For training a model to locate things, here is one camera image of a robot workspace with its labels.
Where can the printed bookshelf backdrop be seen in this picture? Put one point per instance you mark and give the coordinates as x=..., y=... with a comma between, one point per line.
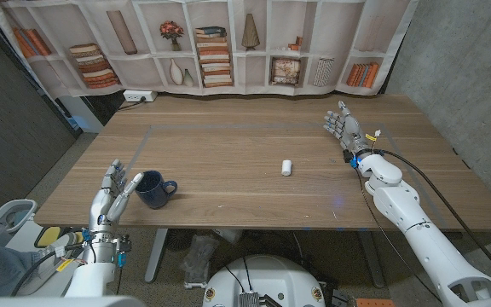
x=271, y=25

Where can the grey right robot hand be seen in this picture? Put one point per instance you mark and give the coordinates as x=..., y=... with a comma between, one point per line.
x=350, y=130

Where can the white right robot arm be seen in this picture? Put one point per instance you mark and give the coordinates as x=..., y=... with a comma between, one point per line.
x=433, y=251

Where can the black round fan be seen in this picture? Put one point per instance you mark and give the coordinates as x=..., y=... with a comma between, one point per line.
x=180, y=239

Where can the white medicine bottle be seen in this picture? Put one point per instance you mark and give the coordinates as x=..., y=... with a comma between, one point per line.
x=286, y=167

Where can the orange box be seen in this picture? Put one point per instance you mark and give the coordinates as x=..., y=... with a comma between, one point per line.
x=375, y=303

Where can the yellow and black pad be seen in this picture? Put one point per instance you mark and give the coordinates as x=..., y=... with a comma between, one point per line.
x=47, y=236

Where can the white power strip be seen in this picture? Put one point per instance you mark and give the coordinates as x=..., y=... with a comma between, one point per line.
x=139, y=95

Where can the clear plastic bag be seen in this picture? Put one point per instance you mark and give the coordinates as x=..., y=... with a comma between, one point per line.
x=198, y=260

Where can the dark blue ceramic mug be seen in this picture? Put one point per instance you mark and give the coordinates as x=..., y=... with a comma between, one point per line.
x=154, y=189

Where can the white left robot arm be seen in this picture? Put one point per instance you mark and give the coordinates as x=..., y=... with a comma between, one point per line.
x=94, y=273

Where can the grey metal table leg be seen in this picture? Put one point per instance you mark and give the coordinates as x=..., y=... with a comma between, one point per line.
x=372, y=260
x=157, y=256

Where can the white floor board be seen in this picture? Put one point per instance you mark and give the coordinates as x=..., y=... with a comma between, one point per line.
x=21, y=239

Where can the white cabinet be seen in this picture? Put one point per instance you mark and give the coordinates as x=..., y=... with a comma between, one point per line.
x=79, y=115

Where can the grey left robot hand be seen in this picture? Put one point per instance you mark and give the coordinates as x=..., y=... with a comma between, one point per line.
x=107, y=204

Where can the white robot torso base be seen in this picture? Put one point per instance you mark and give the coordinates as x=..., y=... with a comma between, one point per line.
x=267, y=281

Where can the white grey chair base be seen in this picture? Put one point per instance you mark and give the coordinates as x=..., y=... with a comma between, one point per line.
x=13, y=213

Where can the grey white sneaker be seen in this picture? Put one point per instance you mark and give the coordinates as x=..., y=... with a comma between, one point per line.
x=64, y=241

